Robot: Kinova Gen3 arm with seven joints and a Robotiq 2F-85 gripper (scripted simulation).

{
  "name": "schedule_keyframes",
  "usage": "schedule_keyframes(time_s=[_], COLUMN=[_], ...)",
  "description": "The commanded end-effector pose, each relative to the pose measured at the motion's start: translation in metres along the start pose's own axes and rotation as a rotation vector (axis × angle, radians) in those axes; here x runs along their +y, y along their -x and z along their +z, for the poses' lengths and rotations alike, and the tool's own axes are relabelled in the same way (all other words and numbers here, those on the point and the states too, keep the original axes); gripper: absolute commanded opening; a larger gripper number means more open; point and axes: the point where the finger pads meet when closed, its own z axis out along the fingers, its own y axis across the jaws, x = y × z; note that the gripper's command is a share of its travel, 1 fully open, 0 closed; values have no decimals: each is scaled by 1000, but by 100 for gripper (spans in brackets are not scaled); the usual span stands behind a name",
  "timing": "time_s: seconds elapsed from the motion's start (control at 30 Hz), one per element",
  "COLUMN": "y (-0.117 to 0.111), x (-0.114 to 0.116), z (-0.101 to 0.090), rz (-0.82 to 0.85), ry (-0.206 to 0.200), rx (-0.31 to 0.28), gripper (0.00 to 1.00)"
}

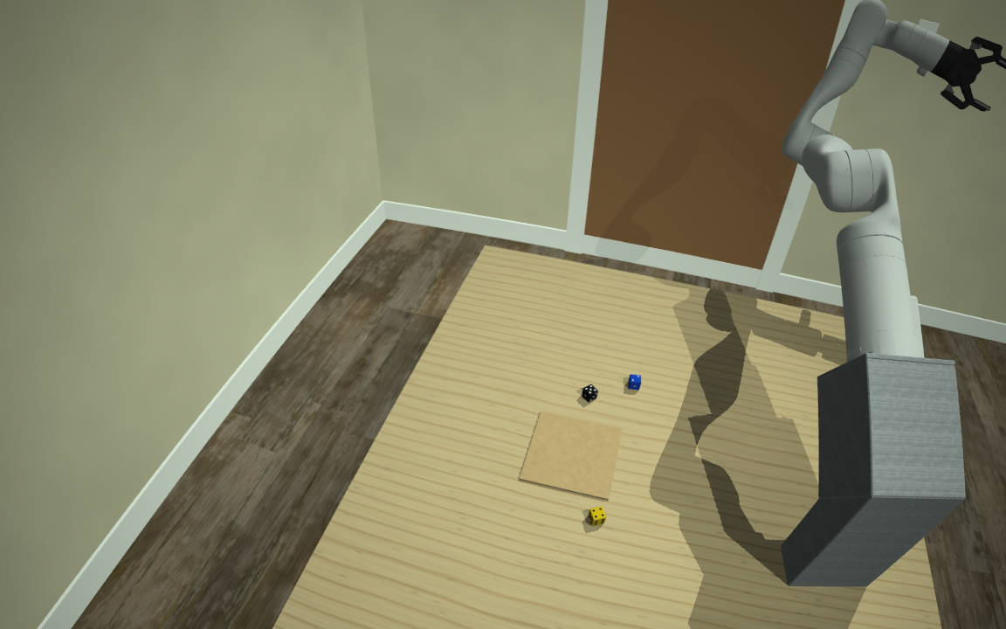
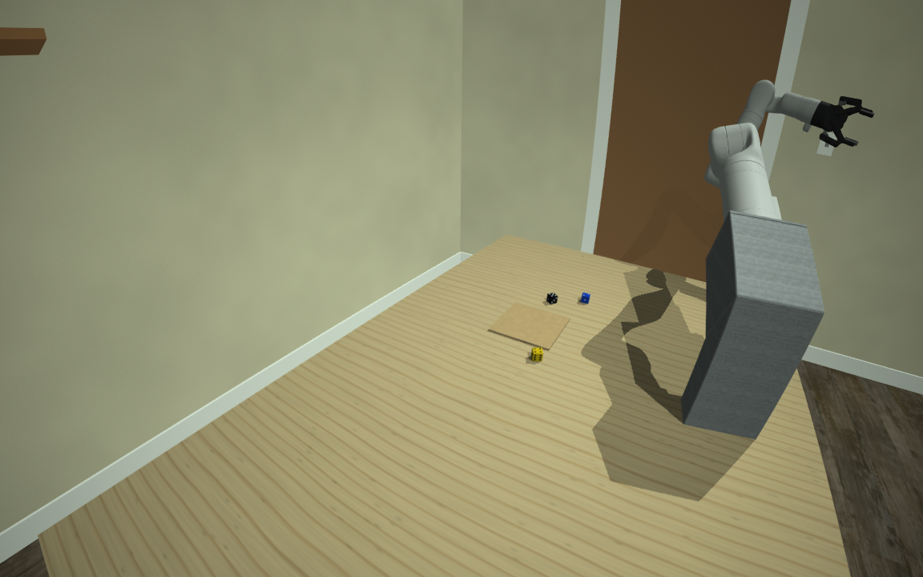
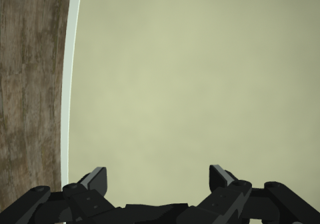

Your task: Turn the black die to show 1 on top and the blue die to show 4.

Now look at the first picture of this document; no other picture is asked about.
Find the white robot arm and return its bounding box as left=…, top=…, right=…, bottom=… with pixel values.
left=782, top=0, right=949, bottom=362

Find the tan flat mat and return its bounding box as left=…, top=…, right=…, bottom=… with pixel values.
left=519, top=411, right=623, bottom=500

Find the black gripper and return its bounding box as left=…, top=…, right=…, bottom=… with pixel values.
left=931, top=37, right=1006, bottom=112

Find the yellow die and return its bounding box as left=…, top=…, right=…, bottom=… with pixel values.
left=589, top=507, right=606, bottom=526

